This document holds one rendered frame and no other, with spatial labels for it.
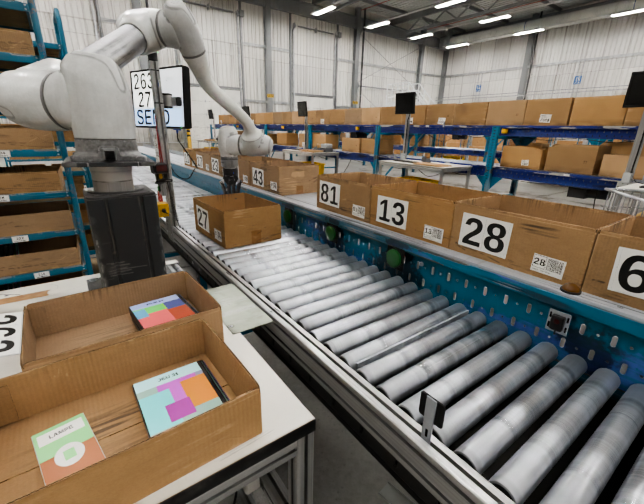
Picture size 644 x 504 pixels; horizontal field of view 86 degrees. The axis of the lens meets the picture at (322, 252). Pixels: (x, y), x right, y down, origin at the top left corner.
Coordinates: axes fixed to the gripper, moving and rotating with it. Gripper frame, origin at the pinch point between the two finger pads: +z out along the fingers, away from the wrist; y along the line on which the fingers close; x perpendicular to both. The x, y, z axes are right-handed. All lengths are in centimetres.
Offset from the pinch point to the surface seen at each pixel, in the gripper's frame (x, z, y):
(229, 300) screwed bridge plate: 89, 10, 38
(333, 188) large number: 55, -15, -29
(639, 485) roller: 182, 10, 9
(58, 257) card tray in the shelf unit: -35, 26, 84
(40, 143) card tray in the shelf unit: -36, -32, 80
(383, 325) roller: 126, 11, 8
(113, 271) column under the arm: 71, 0, 66
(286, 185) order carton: 2.1, -8.5, -33.8
